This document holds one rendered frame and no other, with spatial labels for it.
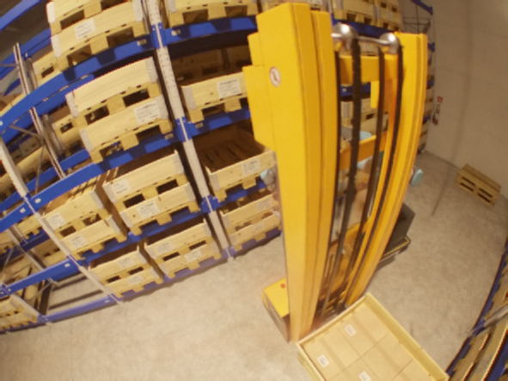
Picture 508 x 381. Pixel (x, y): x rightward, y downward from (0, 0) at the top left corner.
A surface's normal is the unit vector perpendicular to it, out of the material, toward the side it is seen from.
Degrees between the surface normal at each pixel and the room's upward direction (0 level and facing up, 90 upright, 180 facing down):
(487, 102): 90
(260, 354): 0
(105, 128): 90
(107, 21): 90
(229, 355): 0
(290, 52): 90
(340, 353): 0
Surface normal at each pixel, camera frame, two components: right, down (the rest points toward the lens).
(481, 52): -0.89, 0.37
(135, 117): 0.43, 0.48
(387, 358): -0.16, -0.80
